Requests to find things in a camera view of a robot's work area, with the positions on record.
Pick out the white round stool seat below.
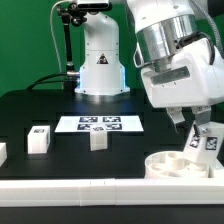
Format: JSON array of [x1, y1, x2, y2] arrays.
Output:
[[145, 151, 209, 179]]

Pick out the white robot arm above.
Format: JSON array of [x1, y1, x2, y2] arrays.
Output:
[[75, 0, 224, 136]]

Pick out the white sheet with tags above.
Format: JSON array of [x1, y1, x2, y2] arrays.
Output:
[[55, 115, 144, 133]]

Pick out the white cable on pole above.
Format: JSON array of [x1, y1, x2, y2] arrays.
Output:
[[49, 0, 78, 74]]

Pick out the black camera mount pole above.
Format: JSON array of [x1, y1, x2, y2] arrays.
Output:
[[57, 3, 87, 94]]

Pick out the black cables at base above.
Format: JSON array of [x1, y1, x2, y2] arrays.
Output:
[[26, 72, 78, 91]]

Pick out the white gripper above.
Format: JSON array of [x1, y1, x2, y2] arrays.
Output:
[[141, 38, 224, 135]]

